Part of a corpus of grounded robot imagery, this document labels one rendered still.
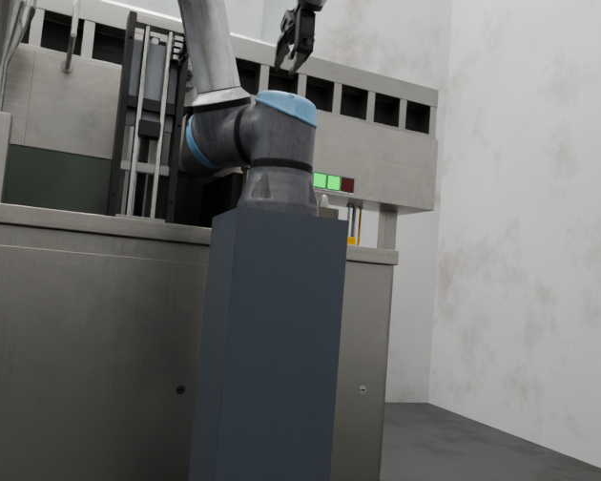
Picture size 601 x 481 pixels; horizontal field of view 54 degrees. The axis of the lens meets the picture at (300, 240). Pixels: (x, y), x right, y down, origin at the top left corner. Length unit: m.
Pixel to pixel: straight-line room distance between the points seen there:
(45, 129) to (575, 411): 2.91
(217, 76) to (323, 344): 0.53
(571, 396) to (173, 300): 2.62
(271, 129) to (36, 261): 0.60
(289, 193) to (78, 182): 1.08
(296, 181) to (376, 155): 1.34
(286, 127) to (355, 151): 1.27
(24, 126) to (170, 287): 0.83
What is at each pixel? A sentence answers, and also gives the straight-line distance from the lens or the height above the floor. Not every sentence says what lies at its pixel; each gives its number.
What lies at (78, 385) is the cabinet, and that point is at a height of 0.53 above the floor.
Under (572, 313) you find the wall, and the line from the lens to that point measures 3.57.
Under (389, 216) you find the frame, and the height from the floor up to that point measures 1.12.
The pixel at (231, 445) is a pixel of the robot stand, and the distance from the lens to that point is 0.99.
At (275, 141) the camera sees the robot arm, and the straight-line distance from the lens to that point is 1.05.
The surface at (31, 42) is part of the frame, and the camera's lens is 2.08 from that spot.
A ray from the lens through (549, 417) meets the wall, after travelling 3.72.
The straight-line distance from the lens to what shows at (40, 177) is 1.98.
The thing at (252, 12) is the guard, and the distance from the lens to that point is 2.23.
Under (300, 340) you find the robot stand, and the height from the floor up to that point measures 0.69.
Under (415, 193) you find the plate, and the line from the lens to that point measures 2.44.
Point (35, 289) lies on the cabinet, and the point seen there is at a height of 0.73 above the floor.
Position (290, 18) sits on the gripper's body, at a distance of 1.64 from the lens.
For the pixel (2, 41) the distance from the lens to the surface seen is 1.81.
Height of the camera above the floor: 0.77
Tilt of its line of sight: 5 degrees up
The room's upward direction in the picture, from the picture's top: 5 degrees clockwise
